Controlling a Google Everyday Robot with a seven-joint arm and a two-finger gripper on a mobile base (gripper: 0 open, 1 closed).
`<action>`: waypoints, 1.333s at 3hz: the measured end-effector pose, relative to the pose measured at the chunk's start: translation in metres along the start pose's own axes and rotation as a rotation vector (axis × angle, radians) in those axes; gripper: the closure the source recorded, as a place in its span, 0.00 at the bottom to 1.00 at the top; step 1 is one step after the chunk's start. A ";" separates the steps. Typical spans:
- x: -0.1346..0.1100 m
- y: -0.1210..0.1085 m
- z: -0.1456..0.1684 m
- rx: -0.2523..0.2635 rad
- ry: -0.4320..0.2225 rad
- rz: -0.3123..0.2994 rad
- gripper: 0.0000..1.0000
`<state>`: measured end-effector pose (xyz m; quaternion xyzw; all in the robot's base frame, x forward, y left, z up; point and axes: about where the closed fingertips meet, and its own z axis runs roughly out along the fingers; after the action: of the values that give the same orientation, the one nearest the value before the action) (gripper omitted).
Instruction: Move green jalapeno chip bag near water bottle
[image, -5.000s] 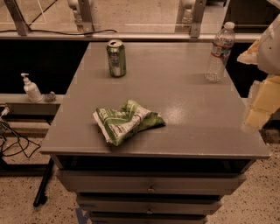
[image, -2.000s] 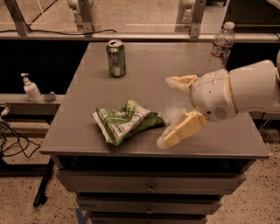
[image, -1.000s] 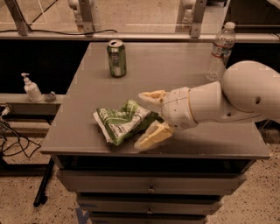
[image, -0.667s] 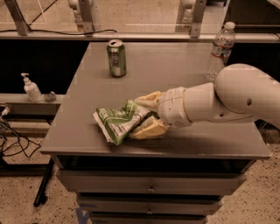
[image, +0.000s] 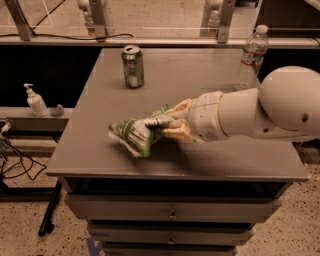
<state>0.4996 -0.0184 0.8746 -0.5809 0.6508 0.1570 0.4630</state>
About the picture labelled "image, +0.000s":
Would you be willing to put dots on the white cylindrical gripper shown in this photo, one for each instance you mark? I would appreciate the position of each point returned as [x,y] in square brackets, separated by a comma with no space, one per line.
[204,115]

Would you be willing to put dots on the green jalapeno chip bag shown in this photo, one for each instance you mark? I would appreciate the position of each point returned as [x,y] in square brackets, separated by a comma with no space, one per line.
[138,134]

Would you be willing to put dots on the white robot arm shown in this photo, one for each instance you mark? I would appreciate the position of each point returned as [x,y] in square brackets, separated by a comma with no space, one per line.
[286,106]

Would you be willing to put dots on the clear plastic water bottle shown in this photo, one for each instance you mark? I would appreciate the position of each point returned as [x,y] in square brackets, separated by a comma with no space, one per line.
[252,58]

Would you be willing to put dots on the white pump dispenser bottle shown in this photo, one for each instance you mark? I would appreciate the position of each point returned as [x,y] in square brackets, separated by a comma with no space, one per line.
[36,102]

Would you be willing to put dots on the grey drawer cabinet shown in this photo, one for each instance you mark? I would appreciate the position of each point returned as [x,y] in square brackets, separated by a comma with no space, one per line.
[88,162]

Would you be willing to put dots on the green soda can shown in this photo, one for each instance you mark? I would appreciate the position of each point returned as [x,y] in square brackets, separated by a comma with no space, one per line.
[132,59]

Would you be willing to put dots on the top drawer with knob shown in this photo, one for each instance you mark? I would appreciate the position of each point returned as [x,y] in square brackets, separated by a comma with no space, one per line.
[122,208]

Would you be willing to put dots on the drawer with knob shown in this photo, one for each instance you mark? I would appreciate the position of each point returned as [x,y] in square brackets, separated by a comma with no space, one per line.
[171,234]
[122,208]

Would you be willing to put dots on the small crumpled wrapper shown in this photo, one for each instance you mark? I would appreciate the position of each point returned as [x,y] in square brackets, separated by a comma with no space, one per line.
[57,110]

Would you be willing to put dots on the middle drawer with knob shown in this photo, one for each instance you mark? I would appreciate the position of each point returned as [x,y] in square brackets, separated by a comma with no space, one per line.
[171,234]

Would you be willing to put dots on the bottom drawer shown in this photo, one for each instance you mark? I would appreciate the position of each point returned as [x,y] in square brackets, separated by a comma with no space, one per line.
[148,250]

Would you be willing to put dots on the black metal stand leg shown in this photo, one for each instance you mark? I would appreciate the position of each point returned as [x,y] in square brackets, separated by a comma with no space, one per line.
[47,226]

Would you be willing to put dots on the right metal railing post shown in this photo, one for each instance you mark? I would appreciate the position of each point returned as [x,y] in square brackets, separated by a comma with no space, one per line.
[225,11]

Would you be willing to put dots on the metal railing post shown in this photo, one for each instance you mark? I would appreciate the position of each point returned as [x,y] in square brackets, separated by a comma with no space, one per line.
[24,30]
[225,11]
[97,17]

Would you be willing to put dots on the centre metal railing post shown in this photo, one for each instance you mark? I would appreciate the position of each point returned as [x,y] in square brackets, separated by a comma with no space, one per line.
[97,17]

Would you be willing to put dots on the left metal railing post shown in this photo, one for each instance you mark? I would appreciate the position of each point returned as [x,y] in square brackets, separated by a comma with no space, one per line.
[24,30]

